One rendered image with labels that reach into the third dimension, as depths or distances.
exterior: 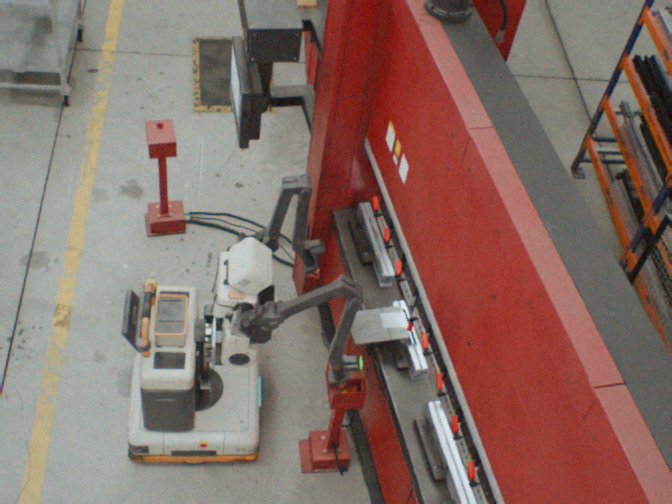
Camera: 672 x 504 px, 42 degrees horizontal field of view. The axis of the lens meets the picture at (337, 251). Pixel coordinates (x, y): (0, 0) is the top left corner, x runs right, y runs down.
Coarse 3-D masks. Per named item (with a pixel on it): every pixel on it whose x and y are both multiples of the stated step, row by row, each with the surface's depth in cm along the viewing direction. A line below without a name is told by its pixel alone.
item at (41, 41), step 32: (0, 0) 557; (32, 0) 561; (64, 0) 648; (0, 32) 615; (32, 32) 619; (64, 32) 623; (0, 64) 590; (32, 64) 597; (64, 64) 598; (64, 96) 615
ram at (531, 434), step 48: (384, 48) 388; (384, 96) 395; (384, 144) 402; (432, 144) 343; (432, 192) 348; (432, 240) 354; (480, 240) 307; (432, 288) 360; (480, 288) 311; (480, 336) 316; (528, 336) 278; (480, 384) 321; (528, 384) 282; (480, 432) 325; (528, 432) 285; (576, 432) 254; (528, 480) 289; (576, 480) 257
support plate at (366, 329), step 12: (360, 312) 409; (372, 312) 410; (384, 312) 410; (396, 312) 411; (360, 324) 404; (372, 324) 405; (360, 336) 400; (372, 336) 401; (384, 336) 401; (396, 336) 402; (408, 336) 403
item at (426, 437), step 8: (416, 424) 385; (424, 432) 382; (424, 440) 380; (432, 440) 380; (424, 448) 378; (432, 448) 378; (432, 456) 375; (432, 464) 373; (440, 464) 373; (432, 472) 371; (440, 472) 371; (440, 480) 370
